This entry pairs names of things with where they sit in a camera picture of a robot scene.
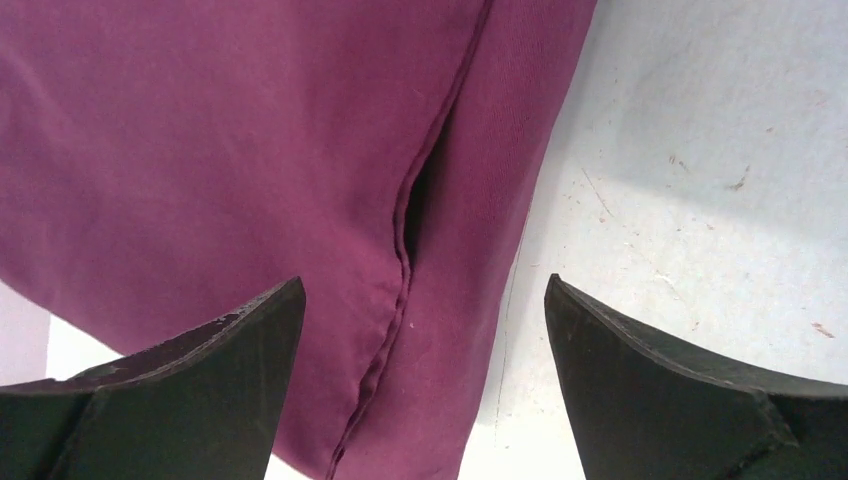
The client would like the maroon surgical wrap cloth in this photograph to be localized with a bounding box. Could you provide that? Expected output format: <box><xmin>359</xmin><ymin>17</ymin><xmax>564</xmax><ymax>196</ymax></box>
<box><xmin>1</xmin><ymin>1</ymin><xmax>595</xmax><ymax>479</ymax></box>

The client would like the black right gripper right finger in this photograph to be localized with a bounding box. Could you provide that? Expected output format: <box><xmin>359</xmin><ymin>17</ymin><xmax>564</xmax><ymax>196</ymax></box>
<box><xmin>544</xmin><ymin>275</ymin><xmax>847</xmax><ymax>480</ymax></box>

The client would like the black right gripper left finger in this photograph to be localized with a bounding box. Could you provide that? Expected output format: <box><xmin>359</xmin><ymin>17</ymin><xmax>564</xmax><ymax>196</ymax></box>
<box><xmin>1</xmin><ymin>278</ymin><xmax>306</xmax><ymax>480</ymax></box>

